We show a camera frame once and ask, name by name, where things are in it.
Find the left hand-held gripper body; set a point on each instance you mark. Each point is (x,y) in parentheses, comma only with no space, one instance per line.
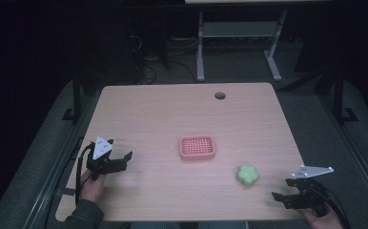
(102,165)

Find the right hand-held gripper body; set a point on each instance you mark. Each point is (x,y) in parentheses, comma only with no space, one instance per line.
(309,194)

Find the green flower-shaped soap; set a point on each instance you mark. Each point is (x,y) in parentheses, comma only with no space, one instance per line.
(247,174)

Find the pink soap dish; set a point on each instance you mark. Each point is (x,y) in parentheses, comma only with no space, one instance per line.
(197,147)

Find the person's left hand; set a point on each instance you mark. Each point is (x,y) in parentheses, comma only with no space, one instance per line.
(91,189)

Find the person's right hand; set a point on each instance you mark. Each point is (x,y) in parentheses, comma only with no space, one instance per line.
(326,221)

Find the black metal stand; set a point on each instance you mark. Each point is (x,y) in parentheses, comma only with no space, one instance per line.
(339,95)
(76,95)

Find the grey metal rail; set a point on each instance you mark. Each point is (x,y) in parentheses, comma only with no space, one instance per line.
(53,168)
(361,165)

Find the white metal desk frame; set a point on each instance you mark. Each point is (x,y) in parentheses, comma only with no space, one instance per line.
(239,29)

